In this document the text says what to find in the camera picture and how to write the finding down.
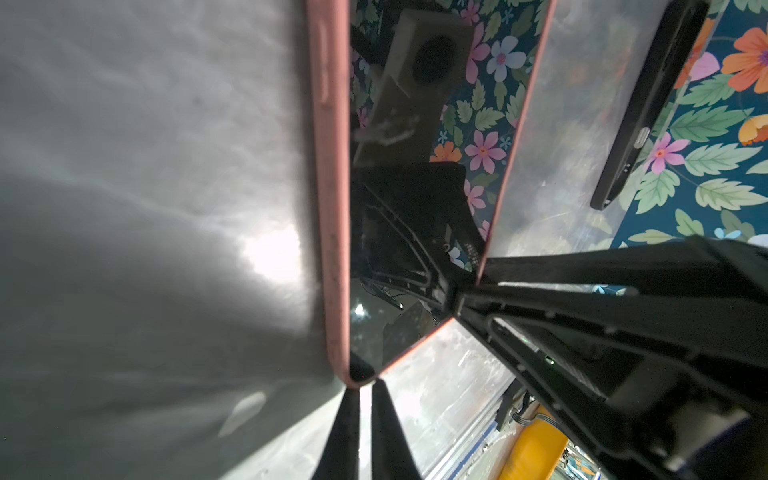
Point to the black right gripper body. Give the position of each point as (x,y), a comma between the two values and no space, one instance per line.
(687,418)

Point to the yellow object below table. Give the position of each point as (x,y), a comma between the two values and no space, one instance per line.
(536,451)

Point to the black phone case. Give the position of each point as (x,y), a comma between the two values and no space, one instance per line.
(669,51)

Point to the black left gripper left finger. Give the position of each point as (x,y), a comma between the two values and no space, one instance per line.
(340,457)

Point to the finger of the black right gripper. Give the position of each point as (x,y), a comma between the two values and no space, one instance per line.
(558,343)
(694,267)

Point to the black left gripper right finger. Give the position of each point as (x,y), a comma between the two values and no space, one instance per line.
(391,458)

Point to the pink phone case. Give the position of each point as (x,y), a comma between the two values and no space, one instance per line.
(333,180)

